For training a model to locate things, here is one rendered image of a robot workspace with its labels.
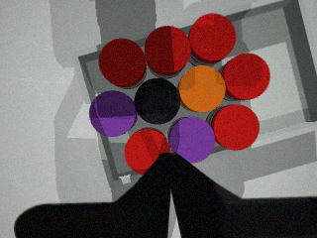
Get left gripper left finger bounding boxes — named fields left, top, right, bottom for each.
left=14, top=153, right=170, bottom=238

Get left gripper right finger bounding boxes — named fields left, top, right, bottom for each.
left=169, top=153, right=317, bottom=238

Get orange jar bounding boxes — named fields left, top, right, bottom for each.
left=177, top=65, right=226, bottom=112

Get grey tray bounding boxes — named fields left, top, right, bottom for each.
left=71, top=0, right=317, bottom=187

